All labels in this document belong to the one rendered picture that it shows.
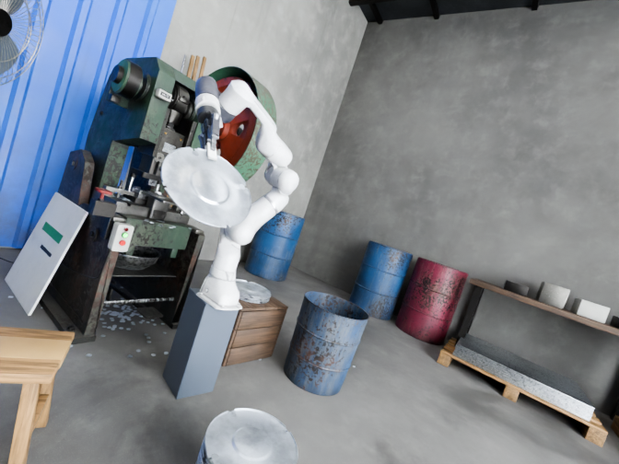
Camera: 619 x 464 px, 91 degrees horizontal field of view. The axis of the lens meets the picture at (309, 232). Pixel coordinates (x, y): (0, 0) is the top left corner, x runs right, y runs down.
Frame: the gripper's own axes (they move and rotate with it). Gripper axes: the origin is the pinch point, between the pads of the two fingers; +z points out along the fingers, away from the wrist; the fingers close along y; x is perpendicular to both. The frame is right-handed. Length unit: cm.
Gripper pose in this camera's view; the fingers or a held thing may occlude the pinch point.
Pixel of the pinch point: (210, 153)
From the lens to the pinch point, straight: 109.0
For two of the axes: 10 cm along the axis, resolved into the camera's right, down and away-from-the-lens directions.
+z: 2.1, 8.5, -4.9
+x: 7.3, 2.0, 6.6
